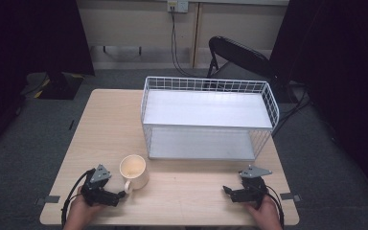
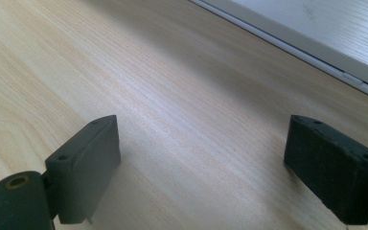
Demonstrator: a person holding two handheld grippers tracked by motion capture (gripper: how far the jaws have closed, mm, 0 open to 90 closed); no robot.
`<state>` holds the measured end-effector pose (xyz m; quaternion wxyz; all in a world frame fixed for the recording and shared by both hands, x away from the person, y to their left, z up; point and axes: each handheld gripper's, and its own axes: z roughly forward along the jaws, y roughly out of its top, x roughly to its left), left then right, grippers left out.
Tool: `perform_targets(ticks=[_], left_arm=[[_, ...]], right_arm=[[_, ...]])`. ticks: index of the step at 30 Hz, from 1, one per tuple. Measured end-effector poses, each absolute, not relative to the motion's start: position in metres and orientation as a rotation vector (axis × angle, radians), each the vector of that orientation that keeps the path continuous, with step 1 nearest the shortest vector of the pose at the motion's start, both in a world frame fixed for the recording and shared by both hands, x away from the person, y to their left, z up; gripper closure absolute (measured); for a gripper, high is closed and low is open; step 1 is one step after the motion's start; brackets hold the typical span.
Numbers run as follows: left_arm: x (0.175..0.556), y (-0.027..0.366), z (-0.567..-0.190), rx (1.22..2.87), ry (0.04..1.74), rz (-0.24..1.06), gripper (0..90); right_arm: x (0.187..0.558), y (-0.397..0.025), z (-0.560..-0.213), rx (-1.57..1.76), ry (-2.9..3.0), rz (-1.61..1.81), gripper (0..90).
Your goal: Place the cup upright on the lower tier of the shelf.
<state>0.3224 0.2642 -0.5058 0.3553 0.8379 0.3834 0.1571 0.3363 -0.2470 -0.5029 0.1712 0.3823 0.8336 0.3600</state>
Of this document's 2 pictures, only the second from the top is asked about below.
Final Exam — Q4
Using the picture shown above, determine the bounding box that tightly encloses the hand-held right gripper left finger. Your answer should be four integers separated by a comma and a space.
44, 114, 122, 225

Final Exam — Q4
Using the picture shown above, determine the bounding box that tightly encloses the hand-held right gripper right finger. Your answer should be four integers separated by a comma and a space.
283, 114, 368, 226

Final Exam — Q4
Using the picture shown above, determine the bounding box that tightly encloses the white frame rail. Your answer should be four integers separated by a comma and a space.
190, 0, 368, 105

